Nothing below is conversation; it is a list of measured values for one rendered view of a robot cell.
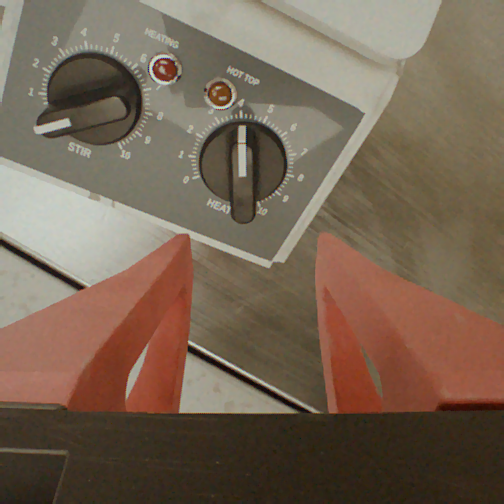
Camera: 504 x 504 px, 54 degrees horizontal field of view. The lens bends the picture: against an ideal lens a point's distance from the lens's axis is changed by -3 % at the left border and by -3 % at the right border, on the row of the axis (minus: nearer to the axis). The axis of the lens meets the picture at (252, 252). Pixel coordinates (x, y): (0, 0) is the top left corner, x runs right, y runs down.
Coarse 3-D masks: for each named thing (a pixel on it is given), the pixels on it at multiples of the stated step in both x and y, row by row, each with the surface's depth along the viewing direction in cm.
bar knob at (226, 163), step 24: (216, 144) 18; (240, 144) 16; (264, 144) 18; (216, 168) 18; (240, 168) 17; (264, 168) 18; (216, 192) 19; (240, 192) 17; (264, 192) 19; (240, 216) 18
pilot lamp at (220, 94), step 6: (216, 84) 17; (222, 84) 17; (210, 90) 17; (216, 90) 17; (222, 90) 17; (228, 90) 17; (210, 96) 17; (216, 96) 17; (222, 96) 17; (228, 96) 17; (216, 102) 17; (222, 102) 17; (228, 102) 17
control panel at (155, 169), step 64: (64, 0) 15; (128, 0) 15; (128, 64) 16; (192, 64) 16; (256, 64) 16; (0, 128) 18; (192, 128) 18; (320, 128) 18; (128, 192) 19; (192, 192) 19; (256, 256) 21
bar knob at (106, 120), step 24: (72, 72) 16; (96, 72) 16; (120, 72) 16; (48, 96) 17; (72, 96) 16; (96, 96) 16; (120, 96) 15; (48, 120) 16; (72, 120) 16; (96, 120) 16; (120, 120) 16; (96, 144) 18
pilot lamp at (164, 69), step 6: (156, 60) 16; (162, 60) 16; (168, 60) 16; (156, 66) 16; (162, 66) 16; (168, 66) 16; (174, 66) 16; (156, 72) 16; (162, 72) 16; (168, 72) 16; (174, 72) 16; (162, 78) 16; (168, 78) 16
